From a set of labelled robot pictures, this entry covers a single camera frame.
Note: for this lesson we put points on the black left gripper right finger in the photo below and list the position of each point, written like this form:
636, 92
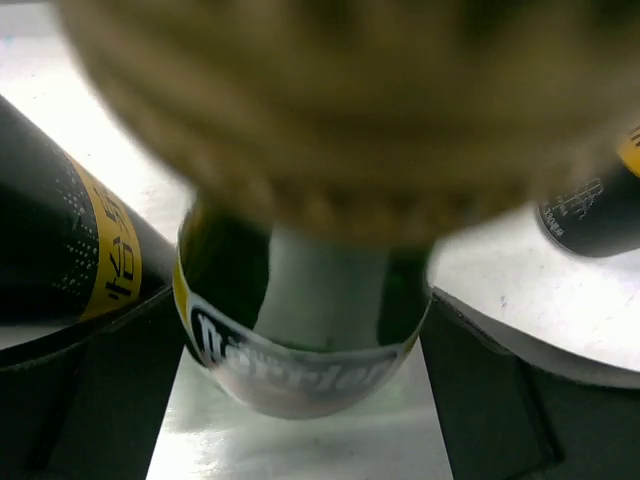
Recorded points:
514, 407

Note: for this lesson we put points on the black yellow soda can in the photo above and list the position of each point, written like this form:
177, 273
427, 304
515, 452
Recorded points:
71, 250

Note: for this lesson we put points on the green glass bottle short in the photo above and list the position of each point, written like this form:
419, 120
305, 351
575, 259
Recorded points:
331, 144

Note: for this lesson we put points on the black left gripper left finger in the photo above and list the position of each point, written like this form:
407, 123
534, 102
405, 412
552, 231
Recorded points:
88, 401

